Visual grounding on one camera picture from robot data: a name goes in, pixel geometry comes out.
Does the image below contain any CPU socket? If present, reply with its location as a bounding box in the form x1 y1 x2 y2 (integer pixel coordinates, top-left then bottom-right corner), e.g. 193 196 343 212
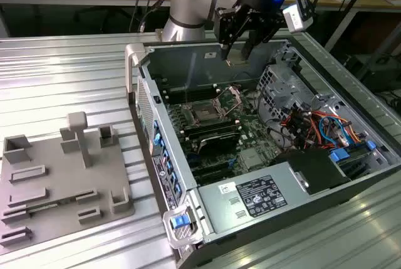
186 99 222 126

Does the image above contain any black expansion slot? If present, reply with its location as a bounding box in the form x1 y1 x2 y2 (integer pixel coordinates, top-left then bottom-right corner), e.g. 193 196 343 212
194 168 234 185
190 159 231 172

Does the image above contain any green motherboard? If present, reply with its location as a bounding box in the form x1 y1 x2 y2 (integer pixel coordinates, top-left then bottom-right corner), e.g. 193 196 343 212
165 80 283 185

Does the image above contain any blue handle latch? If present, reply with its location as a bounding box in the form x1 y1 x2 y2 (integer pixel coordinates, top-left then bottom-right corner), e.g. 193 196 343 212
170 214 192 229

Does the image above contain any blue wire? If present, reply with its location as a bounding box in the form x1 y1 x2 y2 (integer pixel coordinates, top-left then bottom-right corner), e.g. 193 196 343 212
319 115 350 147

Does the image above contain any metal disk bay cage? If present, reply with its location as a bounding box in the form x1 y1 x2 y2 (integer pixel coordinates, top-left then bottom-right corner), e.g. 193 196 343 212
256 63 317 125

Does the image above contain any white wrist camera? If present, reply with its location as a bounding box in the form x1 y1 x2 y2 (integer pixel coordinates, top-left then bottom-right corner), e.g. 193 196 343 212
281 0 316 33

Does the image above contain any grey metal PC case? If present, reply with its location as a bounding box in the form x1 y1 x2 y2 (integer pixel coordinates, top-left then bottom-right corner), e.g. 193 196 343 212
124 35 401 269

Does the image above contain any black graphics card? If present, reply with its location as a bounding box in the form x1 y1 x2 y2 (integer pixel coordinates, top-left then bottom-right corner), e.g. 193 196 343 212
195 132 242 157

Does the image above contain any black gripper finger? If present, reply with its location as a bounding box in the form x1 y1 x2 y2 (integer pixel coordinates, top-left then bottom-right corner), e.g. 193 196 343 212
241 14 278 60
214 5 250 60

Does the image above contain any orange wire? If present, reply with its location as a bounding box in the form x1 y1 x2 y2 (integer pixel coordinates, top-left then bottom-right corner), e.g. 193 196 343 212
308 110 361 141

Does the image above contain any black plastic shroud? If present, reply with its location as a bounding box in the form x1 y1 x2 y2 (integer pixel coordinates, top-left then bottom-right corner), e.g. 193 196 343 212
271 148 352 196

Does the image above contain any grey parts rack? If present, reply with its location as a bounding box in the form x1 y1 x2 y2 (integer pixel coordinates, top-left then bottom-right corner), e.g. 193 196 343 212
0 111 136 248

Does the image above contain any silver chipset heatsink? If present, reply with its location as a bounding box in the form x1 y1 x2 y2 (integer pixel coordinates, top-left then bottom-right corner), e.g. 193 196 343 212
239 149 264 169

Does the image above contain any metal socket cover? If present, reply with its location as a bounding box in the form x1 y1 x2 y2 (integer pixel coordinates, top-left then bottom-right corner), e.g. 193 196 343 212
212 84 244 113

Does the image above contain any silver power supply unit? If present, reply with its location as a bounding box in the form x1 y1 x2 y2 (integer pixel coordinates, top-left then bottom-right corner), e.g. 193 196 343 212
197 161 317 235

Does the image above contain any green RAM stick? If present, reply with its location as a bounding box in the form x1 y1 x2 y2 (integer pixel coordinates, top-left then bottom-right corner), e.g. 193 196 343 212
26 198 78 213

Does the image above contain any black RAM slot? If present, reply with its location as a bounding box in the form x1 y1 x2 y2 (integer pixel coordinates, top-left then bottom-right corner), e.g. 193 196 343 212
186 126 244 141
167 90 220 104
163 85 219 98
180 120 241 135

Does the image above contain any grey case handle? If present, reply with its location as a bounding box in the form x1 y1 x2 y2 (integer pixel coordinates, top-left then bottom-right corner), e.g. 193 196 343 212
124 44 148 103
162 204 206 250

